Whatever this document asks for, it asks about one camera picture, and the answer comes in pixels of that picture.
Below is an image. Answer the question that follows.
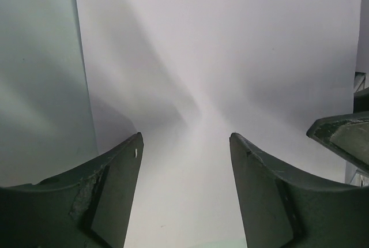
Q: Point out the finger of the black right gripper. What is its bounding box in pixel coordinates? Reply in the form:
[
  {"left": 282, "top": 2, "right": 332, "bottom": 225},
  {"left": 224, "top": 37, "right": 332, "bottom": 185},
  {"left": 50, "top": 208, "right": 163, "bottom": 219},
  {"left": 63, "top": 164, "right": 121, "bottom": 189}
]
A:
[{"left": 306, "top": 111, "right": 368, "bottom": 173}]

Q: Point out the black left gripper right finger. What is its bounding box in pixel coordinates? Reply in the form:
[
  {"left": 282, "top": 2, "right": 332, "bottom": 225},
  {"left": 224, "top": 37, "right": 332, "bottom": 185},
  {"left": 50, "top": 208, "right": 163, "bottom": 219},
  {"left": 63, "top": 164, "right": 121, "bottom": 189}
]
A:
[{"left": 229, "top": 133, "right": 368, "bottom": 247}]

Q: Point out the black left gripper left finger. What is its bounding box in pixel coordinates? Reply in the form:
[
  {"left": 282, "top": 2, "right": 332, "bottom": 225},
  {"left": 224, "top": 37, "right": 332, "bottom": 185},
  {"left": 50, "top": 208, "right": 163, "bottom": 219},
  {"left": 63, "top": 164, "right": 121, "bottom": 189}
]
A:
[{"left": 1, "top": 133, "right": 144, "bottom": 247}]

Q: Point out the white paper sheet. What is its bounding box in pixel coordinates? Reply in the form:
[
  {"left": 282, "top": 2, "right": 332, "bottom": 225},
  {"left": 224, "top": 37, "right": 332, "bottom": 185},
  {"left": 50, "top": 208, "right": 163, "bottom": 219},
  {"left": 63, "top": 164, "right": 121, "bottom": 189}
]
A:
[{"left": 77, "top": 0, "right": 361, "bottom": 247}]

